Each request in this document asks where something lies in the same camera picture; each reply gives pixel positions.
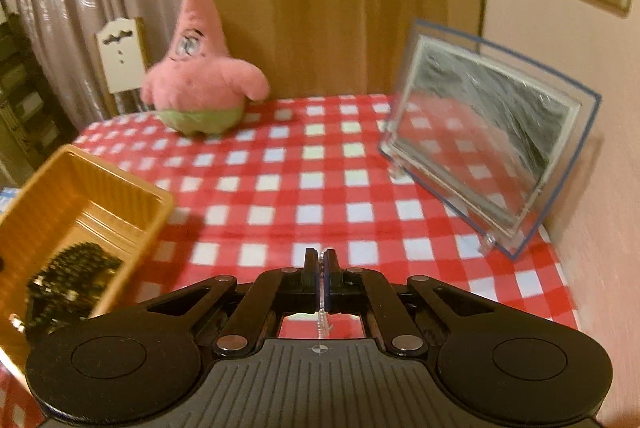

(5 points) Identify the brown bead necklace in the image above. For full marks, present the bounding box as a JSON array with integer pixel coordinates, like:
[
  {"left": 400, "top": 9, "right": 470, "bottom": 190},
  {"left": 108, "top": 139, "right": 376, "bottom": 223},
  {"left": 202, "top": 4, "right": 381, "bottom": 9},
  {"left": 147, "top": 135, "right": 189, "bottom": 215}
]
[{"left": 45, "top": 242, "right": 123, "bottom": 304}]

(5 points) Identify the red checkered tablecloth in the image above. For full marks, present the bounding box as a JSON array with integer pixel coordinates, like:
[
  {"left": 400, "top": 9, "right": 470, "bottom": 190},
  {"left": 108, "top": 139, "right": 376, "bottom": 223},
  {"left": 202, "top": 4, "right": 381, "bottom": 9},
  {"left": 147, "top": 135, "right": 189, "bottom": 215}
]
[{"left": 0, "top": 93, "right": 583, "bottom": 428}]

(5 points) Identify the clear picture frame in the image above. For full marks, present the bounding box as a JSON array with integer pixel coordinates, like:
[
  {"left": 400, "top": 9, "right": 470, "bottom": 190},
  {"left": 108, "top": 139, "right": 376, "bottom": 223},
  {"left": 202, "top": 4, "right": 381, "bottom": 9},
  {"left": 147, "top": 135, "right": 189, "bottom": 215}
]
[{"left": 377, "top": 18, "right": 603, "bottom": 261}]

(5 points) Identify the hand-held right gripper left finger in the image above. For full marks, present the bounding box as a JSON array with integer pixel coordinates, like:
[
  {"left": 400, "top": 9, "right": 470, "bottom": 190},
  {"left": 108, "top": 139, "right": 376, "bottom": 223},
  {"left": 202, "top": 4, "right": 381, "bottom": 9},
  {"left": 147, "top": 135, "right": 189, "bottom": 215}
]
[{"left": 137, "top": 247, "right": 322, "bottom": 355}]

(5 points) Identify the yellow plastic tray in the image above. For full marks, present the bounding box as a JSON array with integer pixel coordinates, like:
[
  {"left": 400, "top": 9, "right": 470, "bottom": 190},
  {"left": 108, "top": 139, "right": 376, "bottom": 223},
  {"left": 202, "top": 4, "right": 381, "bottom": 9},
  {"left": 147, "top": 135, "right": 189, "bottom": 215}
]
[{"left": 0, "top": 144, "right": 176, "bottom": 369}]

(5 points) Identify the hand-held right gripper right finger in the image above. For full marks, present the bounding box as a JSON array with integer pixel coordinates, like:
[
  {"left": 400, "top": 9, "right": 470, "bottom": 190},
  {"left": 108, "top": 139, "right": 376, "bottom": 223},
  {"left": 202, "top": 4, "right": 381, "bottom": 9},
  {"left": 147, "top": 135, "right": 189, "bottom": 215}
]
[{"left": 322, "top": 249, "right": 503, "bottom": 355}]

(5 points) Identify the blue checked bed sheet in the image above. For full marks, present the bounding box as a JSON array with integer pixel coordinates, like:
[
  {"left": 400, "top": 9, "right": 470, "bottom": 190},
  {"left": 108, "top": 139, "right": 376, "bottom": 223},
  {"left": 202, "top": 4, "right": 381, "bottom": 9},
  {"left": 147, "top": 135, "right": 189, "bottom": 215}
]
[{"left": 0, "top": 187, "right": 23, "bottom": 211}]

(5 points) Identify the pink starfish plush toy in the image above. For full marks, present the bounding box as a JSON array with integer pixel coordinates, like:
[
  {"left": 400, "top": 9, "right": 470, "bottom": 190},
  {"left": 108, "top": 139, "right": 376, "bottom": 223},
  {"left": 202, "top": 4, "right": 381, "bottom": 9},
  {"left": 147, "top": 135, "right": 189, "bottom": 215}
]
[{"left": 140, "top": 0, "right": 271, "bottom": 138}]

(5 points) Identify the black bead bracelet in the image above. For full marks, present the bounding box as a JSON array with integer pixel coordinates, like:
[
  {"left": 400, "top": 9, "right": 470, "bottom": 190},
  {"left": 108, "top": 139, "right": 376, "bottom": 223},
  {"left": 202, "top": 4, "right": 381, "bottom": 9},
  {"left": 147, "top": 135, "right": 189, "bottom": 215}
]
[{"left": 25, "top": 278, "right": 96, "bottom": 334}]

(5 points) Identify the white wooden chair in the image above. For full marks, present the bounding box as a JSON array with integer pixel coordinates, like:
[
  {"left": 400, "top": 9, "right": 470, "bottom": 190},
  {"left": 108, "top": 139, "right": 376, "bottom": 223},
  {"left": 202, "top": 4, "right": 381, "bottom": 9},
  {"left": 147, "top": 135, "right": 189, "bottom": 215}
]
[{"left": 95, "top": 17, "right": 151, "bottom": 116}]

